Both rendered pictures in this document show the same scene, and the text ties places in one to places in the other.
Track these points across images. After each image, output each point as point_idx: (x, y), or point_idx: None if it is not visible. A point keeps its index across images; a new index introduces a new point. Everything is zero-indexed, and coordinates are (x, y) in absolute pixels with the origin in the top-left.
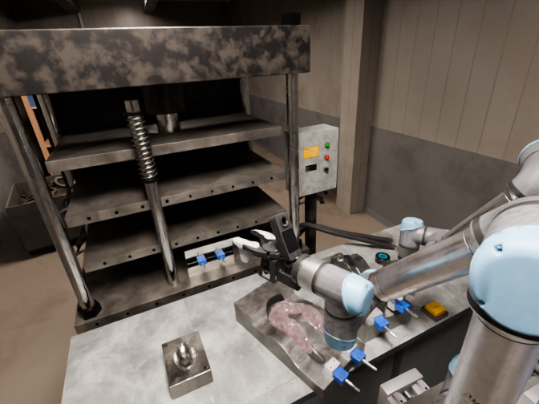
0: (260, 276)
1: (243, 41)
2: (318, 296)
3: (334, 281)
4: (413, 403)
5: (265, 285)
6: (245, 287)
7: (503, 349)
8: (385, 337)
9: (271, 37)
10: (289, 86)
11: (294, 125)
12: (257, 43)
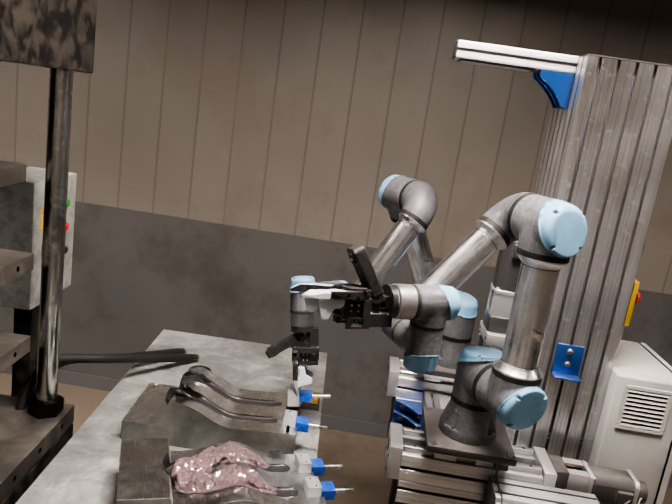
0: (56, 473)
1: (39, 1)
2: (181, 449)
3: (436, 292)
4: (431, 433)
5: (127, 457)
6: (53, 499)
7: (551, 280)
8: (300, 446)
9: (65, 5)
10: (62, 92)
11: (67, 162)
12: (51, 10)
